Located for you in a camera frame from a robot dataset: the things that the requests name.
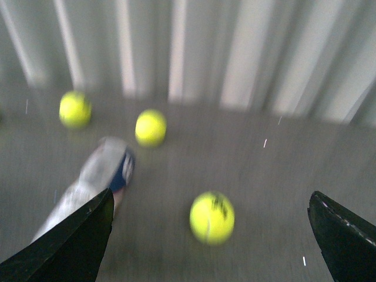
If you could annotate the yellow tennis ball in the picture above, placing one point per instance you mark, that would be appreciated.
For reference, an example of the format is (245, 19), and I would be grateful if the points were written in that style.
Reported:
(75, 110)
(150, 128)

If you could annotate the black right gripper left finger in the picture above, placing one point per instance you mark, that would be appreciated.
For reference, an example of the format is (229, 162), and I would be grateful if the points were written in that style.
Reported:
(71, 251)

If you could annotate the yellow tennis ball far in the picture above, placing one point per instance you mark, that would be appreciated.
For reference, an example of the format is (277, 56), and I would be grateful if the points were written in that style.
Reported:
(75, 110)

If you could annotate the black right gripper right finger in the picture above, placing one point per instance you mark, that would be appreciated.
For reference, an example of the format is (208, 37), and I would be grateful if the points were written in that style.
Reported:
(346, 240)

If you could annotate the yellow tennis ball middle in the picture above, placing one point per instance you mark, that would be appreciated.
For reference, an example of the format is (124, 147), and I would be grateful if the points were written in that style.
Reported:
(150, 128)

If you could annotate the tennis ball with black logo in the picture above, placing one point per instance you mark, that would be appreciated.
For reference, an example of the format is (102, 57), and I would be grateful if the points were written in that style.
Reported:
(212, 218)

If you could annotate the clear Wilson tennis ball can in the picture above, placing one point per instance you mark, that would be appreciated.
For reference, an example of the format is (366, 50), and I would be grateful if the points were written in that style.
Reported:
(110, 166)

